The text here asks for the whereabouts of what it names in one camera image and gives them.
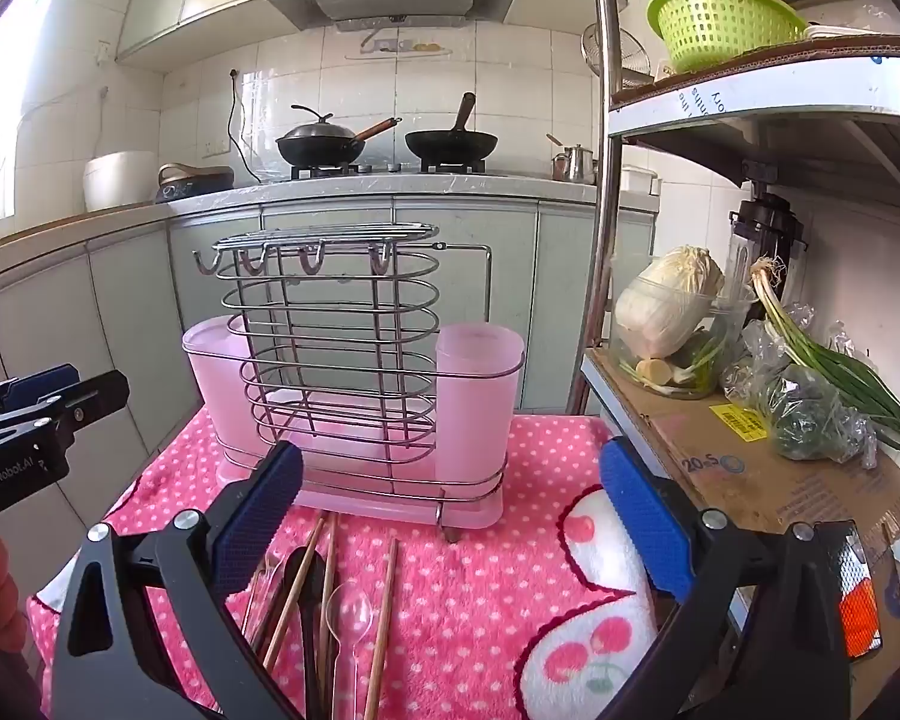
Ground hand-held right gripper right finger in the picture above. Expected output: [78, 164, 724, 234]
[596, 435, 882, 720]

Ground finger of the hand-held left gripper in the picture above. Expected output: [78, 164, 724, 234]
[0, 364, 82, 421]
[0, 371, 131, 458]

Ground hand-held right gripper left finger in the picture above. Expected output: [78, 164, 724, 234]
[51, 441, 305, 720]

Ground clear plastic utensil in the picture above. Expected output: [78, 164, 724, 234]
[241, 551, 286, 638]

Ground wooden chopstick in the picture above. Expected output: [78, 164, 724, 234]
[364, 538, 398, 720]
[316, 514, 338, 720]
[262, 512, 325, 670]

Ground black plastic spoon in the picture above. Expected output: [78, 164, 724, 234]
[281, 546, 327, 720]

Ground wide pink plastic cup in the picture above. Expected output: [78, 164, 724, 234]
[182, 317, 301, 466]

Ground clear plastic spoon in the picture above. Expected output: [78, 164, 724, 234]
[326, 583, 374, 720]

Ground pink plastic drip tray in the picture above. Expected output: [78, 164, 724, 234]
[217, 457, 505, 530]

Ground metal wire utensil rack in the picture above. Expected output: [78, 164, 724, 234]
[193, 223, 507, 541]

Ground cardboard sheet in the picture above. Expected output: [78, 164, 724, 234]
[592, 349, 900, 720]

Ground glass bowl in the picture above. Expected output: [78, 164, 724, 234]
[609, 277, 755, 398]

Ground plastic bag of greens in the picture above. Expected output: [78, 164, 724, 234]
[724, 304, 878, 462]

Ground pink polka dot blanket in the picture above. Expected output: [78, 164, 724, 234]
[26, 412, 672, 720]

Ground narrow pink plastic cup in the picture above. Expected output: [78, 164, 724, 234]
[435, 322, 526, 485]

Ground napa cabbage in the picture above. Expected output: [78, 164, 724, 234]
[615, 246, 725, 357]

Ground white rice cooker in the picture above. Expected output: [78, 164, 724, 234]
[82, 150, 158, 212]

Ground black electric cooker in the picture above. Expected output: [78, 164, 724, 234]
[156, 163, 235, 205]

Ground scallions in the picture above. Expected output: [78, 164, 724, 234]
[750, 256, 900, 473]

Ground window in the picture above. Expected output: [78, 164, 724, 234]
[0, 0, 83, 233]

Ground kitchen base cabinet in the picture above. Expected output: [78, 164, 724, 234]
[0, 191, 657, 541]

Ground black blender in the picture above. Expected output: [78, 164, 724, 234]
[724, 193, 807, 301]

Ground black wok with lid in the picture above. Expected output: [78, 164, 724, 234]
[275, 105, 404, 166]

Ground metal shelf rack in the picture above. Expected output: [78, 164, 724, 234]
[581, 0, 900, 720]

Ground steel kettle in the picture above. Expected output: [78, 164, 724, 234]
[551, 144, 597, 185]

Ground gas stove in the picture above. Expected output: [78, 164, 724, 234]
[291, 156, 490, 182]

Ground grey kitchen countertop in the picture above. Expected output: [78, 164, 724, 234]
[0, 172, 657, 293]

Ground black open wok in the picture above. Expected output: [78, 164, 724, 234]
[405, 92, 500, 162]

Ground green plastic basket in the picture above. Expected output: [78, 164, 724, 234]
[646, 0, 809, 74]

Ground black power cable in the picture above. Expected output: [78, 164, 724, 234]
[229, 71, 263, 185]

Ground wire strainer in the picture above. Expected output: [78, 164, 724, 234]
[581, 22, 650, 83]

